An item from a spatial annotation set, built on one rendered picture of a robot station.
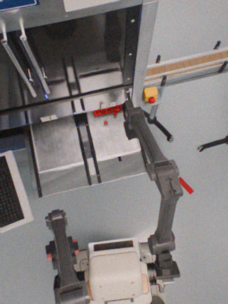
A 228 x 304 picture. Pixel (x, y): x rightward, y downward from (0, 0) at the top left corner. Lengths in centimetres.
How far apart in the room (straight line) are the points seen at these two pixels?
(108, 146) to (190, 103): 129
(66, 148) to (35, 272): 120
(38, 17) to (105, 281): 97
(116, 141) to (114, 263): 80
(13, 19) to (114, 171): 106
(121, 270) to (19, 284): 158
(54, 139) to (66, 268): 96
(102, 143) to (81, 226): 101
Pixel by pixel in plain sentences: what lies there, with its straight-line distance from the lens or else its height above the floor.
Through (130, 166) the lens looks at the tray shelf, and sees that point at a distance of 196.
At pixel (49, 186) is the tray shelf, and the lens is 197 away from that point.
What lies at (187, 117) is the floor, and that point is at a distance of 305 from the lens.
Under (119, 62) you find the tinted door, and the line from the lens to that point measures 155.
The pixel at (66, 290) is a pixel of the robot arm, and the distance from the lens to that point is 124.
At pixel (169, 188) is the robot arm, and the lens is 126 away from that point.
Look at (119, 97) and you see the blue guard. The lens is 186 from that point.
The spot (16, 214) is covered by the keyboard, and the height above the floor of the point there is 83.
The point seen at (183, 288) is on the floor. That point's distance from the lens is 285.
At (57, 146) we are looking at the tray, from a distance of 202.
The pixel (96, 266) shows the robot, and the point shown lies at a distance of 144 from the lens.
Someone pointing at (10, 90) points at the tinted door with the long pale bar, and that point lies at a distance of 161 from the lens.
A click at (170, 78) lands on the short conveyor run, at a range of 211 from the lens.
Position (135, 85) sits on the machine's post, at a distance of 178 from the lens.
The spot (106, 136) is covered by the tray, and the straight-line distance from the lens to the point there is 200.
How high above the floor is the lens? 279
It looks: 75 degrees down
